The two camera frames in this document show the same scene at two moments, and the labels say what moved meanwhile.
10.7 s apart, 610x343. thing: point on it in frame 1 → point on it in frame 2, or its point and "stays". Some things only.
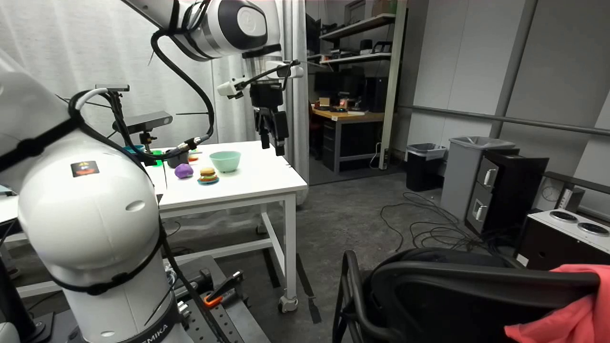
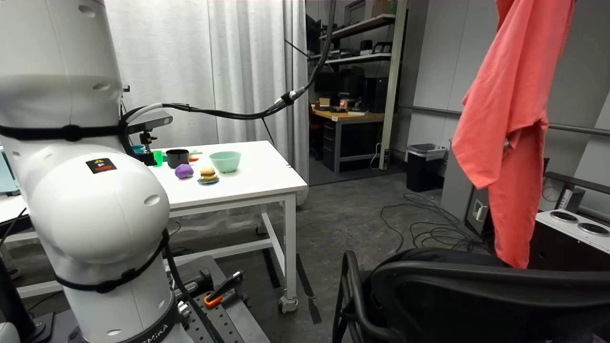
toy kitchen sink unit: [560, 239] stays
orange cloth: [583, 321] → [501, 123]
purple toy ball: [183, 172] stays
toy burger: [208, 176] stays
